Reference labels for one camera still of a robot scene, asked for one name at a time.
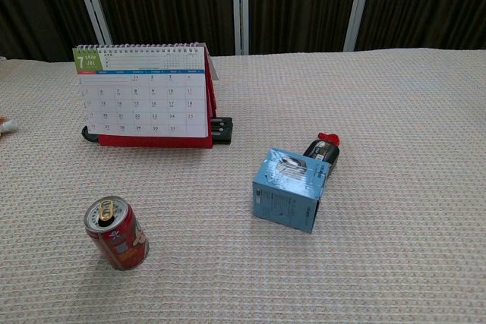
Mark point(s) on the red spiral desk calendar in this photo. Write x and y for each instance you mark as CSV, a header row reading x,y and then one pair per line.
x,y
152,104

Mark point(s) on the black stand behind calendar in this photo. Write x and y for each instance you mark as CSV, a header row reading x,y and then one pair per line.
x,y
222,130

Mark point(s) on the light blue cardboard box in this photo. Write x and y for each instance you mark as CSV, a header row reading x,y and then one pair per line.
x,y
286,191

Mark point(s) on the dark bottle with red cap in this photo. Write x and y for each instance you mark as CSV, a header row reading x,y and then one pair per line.
x,y
322,151

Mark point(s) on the dark brown partition panel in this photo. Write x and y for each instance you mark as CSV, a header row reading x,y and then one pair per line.
x,y
38,5
300,5
429,1
167,1

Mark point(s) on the red drink can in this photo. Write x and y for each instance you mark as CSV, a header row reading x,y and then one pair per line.
x,y
123,240

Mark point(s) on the beige woven tablecloth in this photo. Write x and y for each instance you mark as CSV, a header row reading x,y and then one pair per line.
x,y
341,263

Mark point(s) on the small white and orange object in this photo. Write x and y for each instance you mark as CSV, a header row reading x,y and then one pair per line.
x,y
9,125

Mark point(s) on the white partition frame post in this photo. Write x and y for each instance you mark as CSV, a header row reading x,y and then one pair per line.
x,y
358,5
240,5
91,1

